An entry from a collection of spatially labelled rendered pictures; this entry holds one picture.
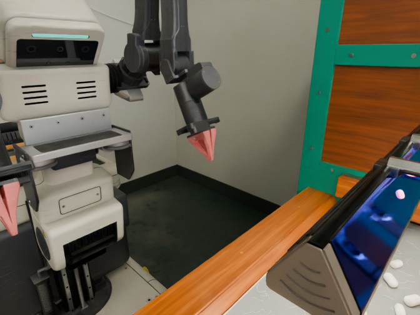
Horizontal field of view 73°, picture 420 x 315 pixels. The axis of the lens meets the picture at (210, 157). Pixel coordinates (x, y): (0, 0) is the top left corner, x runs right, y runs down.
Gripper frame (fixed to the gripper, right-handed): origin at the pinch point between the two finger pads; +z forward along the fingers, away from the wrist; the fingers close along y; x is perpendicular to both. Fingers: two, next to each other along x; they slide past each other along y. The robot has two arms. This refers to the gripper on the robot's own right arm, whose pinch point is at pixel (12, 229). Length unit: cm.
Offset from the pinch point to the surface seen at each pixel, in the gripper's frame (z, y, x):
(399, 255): 42, 73, -25
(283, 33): -58, 173, 31
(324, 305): 13.9, 12.6, -39.5
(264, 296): 33, 37, -8
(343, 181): 23, 85, -12
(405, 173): 10, 34, -43
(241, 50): -64, 174, 66
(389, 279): 41, 60, -26
